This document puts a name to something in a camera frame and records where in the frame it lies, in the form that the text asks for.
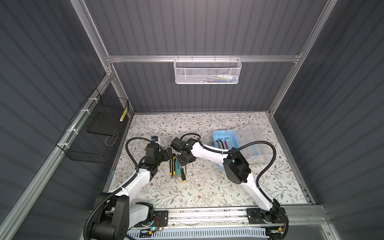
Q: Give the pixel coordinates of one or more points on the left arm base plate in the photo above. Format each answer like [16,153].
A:
[160,219]

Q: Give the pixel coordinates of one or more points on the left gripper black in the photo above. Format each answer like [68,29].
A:
[162,152]

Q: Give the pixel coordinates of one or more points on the teal utility knife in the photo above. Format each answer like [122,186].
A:
[177,168]

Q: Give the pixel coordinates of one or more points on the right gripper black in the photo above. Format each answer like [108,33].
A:
[182,162]

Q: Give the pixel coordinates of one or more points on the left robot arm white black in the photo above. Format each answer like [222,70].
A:
[112,216]

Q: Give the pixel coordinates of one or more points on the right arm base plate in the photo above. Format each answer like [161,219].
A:
[264,216]

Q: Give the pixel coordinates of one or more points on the yellow marker in black basket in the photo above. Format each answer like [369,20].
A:
[123,114]

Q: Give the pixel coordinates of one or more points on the yellow black utility knife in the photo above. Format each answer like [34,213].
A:
[173,165]

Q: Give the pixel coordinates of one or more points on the white wire mesh basket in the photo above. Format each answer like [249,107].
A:
[210,71]

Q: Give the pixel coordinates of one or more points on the light blue plastic tool box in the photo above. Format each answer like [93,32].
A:
[256,155]

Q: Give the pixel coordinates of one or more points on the black wire mesh basket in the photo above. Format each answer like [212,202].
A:
[96,137]

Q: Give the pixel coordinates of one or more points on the black yellow tip screwdriver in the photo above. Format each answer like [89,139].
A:
[183,175]

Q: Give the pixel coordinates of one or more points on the white slotted cable duct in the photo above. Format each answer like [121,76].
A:
[235,233]

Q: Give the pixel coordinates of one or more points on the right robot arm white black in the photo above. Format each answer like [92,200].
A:
[235,165]

